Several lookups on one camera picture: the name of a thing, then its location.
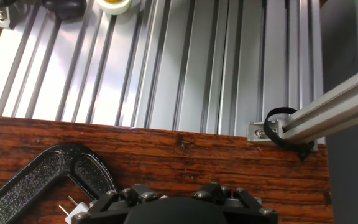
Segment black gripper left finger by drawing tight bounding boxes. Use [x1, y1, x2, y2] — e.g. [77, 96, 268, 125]
[71, 183, 160, 224]

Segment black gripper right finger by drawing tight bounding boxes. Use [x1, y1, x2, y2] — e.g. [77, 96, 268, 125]
[193, 182, 279, 224]

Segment white lamp socket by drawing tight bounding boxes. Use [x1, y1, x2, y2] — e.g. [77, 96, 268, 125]
[58, 195, 90, 224]

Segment brown wooden board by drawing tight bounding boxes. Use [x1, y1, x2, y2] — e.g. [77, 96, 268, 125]
[0, 114, 334, 224]

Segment black metal C-clamp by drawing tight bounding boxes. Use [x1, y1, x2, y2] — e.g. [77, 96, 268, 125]
[0, 142, 118, 224]

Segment black round object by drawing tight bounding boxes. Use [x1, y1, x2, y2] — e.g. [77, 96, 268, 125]
[41, 0, 88, 20]

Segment black strap loop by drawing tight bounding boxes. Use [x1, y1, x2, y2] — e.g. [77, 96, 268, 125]
[262, 106, 316, 162]

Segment aluminium frame pole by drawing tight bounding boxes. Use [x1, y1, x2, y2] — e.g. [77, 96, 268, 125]
[246, 60, 358, 152]

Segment pale round ring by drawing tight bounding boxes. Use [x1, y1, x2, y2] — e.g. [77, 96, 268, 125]
[94, 0, 133, 16]

